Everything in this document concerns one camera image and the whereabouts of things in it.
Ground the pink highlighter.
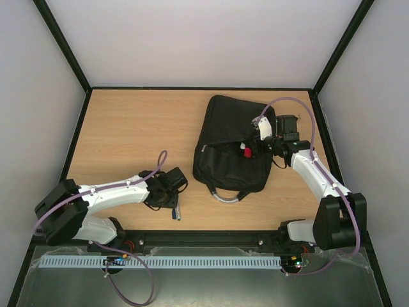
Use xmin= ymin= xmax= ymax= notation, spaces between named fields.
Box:
xmin=243 ymin=148 xmax=252 ymax=158

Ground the black student bag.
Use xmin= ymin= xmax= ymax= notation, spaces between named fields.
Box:
xmin=192 ymin=94 xmax=301 ymax=205

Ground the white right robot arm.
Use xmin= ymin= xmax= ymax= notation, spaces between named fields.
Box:
xmin=252 ymin=116 xmax=367 ymax=253

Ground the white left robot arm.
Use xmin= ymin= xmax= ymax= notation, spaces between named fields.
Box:
xmin=34 ymin=168 xmax=189 ymax=246

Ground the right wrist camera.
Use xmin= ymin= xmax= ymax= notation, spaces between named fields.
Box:
xmin=252 ymin=116 xmax=273 ymax=141

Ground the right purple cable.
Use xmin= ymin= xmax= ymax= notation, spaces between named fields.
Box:
xmin=251 ymin=97 xmax=362 ymax=278

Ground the purple cable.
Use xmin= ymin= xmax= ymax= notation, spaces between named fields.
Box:
xmin=33 ymin=150 xmax=169 ymax=306
xmin=251 ymin=97 xmax=362 ymax=278

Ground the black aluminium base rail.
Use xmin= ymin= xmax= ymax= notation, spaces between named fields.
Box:
xmin=31 ymin=228 xmax=371 ymax=253

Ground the grey slotted cable duct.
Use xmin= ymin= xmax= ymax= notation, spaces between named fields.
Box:
xmin=38 ymin=255 xmax=282 ymax=269

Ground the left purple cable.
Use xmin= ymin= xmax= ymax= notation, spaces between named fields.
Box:
xmin=33 ymin=150 xmax=169 ymax=306

